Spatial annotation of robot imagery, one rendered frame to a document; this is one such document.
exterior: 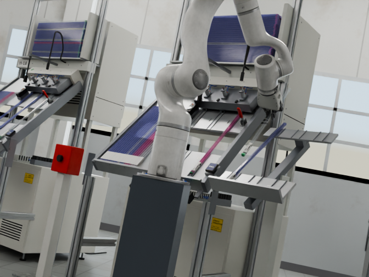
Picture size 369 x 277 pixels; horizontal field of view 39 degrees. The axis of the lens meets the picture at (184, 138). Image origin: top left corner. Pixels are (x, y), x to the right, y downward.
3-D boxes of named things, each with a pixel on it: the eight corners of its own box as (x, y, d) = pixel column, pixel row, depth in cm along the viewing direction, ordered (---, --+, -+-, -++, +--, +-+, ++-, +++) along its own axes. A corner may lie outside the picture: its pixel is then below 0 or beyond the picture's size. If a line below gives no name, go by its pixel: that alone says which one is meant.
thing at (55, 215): (39, 287, 279) (68, 145, 285) (11, 275, 293) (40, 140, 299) (71, 284, 298) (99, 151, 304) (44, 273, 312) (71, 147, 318)
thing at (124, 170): (203, 192, 229) (199, 180, 225) (98, 170, 267) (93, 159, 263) (205, 190, 230) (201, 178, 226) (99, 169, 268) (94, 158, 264)
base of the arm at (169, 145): (185, 184, 172) (195, 130, 174) (130, 174, 175) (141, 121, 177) (192, 186, 191) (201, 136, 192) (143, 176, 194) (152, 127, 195)
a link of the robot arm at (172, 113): (169, 126, 176) (182, 58, 178) (140, 124, 191) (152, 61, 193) (196, 133, 183) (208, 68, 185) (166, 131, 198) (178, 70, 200)
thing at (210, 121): (243, 140, 252) (241, 132, 249) (140, 127, 291) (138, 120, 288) (272, 104, 272) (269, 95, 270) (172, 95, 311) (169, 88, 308)
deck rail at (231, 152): (207, 193, 228) (204, 182, 224) (203, 192, 229) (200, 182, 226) (275, 104, 271) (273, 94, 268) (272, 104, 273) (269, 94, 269)
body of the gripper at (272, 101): (282, 83, 217) (284, 102, 225) (260, 79, 221) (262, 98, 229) (275, 95, 213) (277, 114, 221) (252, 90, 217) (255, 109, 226)
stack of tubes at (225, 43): (269, 63, 268) (279, 13, 270) (189, 61, 298) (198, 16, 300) (279, 70, 279) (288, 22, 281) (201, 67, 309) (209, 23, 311)
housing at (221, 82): (268, 110, 271) (263, 87, 263) (193, 103, 299) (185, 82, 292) (275, 101, 276) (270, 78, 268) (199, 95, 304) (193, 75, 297)
